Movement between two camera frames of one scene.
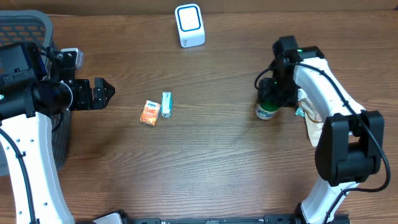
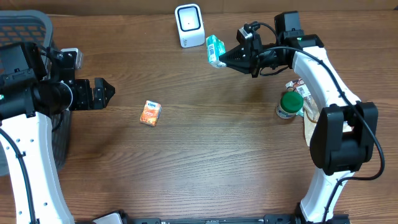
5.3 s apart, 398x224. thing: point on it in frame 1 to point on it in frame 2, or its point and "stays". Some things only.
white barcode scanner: x=190 y=25 stays
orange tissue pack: x=150 y=113 stays
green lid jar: x=266 y=109 to x=291 y=102
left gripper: x=86 y=100 stays
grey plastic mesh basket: x=34 y=26 stays
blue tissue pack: x=166 y=104 to x=215 y=48
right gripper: x=267 y=93 to x=251 y=60
